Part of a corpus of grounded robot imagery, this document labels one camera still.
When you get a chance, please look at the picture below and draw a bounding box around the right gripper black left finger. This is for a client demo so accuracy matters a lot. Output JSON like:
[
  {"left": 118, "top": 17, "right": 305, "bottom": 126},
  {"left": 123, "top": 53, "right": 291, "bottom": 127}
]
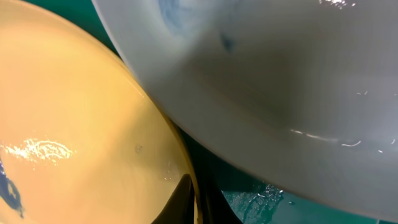
[{"left": 152, "top": 174, "right": 195, "bottom": 224}]

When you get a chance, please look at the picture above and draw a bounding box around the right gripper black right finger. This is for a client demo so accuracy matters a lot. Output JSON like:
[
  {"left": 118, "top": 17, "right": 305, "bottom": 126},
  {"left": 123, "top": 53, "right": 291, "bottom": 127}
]
[{"left": 198, "top": 179, "right": 242, "bottom": 224}]

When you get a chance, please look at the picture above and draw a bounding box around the yellow plate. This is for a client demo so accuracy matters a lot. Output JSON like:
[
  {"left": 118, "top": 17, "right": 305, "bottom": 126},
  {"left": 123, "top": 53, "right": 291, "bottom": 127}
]
[{"left": 1, "top": 1, "right": 203, "bottom": 224}]

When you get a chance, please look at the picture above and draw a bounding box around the light blue plate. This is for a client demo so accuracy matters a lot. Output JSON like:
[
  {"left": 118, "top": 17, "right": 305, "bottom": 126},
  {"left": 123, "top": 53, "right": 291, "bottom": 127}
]
[{"left": 93, "top": 0, "right": 397, "bottom": 222}]

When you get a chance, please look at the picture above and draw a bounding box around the teal serving tray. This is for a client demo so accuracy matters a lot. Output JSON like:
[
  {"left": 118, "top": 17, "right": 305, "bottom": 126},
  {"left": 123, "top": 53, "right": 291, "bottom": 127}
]
[{"left": 27, "top": 0, "right": 378, "bottom": 224}]

